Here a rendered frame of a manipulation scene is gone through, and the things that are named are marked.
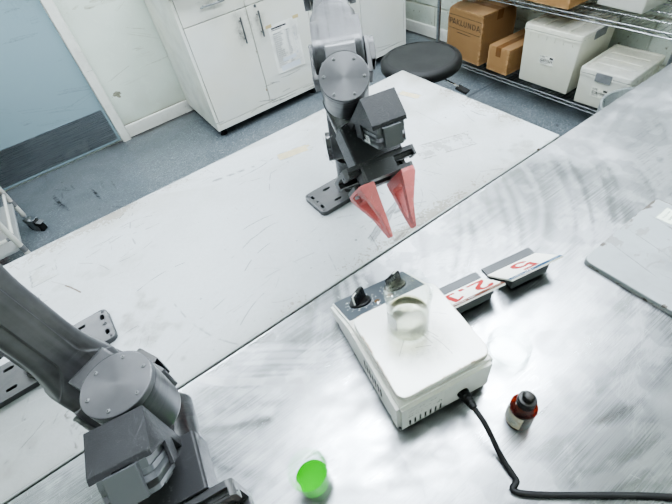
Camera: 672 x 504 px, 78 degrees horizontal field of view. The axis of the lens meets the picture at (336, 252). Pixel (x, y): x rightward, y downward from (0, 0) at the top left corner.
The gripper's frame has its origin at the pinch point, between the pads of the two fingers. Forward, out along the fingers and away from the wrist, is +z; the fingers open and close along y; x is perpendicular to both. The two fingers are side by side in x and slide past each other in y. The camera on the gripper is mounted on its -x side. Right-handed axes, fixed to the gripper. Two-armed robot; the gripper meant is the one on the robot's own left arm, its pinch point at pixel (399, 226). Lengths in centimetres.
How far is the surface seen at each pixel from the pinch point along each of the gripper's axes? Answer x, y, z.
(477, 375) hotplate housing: -6.2, -0.8, 19.7
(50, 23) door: 192, -73, -191
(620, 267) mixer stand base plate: 1.0, 28.9, 18.1
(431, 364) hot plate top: -7.3, -5.7, 15.8
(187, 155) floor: 221, -33, -104
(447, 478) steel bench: -6.2, -9.0, 28.2
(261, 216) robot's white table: 28.5, -14.8, -13.3
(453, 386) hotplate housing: -6.6, -4.2, 19.4
